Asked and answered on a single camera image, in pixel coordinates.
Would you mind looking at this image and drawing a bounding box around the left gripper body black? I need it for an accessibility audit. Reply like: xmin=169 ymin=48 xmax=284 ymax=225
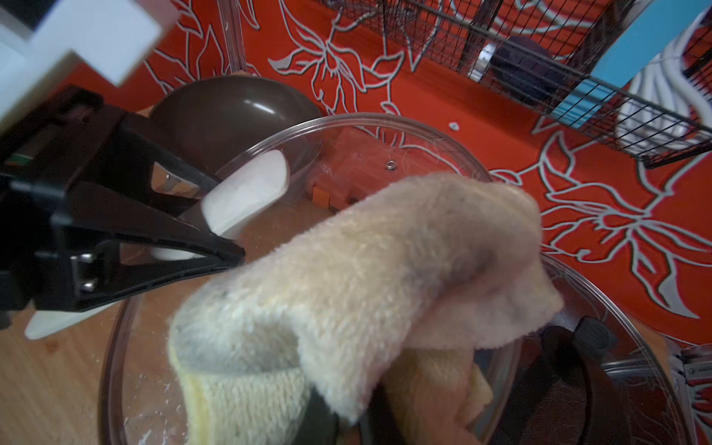
xmin=1 ymin=86 xmax=125 ymax=328

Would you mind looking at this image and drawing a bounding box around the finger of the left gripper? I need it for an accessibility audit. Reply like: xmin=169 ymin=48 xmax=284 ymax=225
xmin=85 ymin=124 xmax=220 ymax=214
xmin=33 ymin=181 xmax=246 ymax=313

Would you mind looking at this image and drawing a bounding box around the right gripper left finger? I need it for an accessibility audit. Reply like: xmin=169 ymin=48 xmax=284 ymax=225
xmin=290 ymin=389 xmax=339 ymax=445

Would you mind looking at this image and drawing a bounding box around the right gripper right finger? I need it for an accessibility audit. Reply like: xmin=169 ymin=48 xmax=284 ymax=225
xmin=358 ymin=389 xmax=407 ymax=445

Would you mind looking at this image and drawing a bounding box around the cream yellow cloth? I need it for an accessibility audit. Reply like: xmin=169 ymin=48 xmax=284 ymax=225
xmin=168 ymin=172 xmax=564 ymax=444

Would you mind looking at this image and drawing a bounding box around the glass lid with white handle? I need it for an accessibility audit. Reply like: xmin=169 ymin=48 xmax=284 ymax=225
xmin=59 ymin=113 xmax=490 ymax=444

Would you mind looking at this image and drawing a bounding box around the orange plastic tool case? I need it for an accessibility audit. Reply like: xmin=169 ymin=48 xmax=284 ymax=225
xmin=306 ymin=127 xmax=452 ymax=211

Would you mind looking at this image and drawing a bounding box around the dark blue round object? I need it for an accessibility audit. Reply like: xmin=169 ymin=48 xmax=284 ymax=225
xmin=491 ymin=36 xmax=567 ymax=107

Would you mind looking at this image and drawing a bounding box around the light blue box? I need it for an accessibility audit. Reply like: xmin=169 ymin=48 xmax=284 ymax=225
xmin=552 ymin=1 xmax=711 ymax=129

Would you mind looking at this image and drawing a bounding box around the dark pan with white handle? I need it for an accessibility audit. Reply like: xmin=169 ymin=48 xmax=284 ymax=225
xmin=149 ymin=75 xmax=323 ymax=177

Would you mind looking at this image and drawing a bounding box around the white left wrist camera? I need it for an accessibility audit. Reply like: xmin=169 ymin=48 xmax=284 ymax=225
xmin=1 ymin=0 xmax=180 ymax=130

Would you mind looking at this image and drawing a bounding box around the white coiled cable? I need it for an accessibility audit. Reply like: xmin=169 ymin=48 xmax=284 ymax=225
xmin=614 ymin=10 xmax=712 ymax=157

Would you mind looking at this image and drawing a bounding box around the black wire basket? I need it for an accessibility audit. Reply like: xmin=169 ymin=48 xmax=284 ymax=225
xmin=329 ymin=1 xmax=711 ymax=169

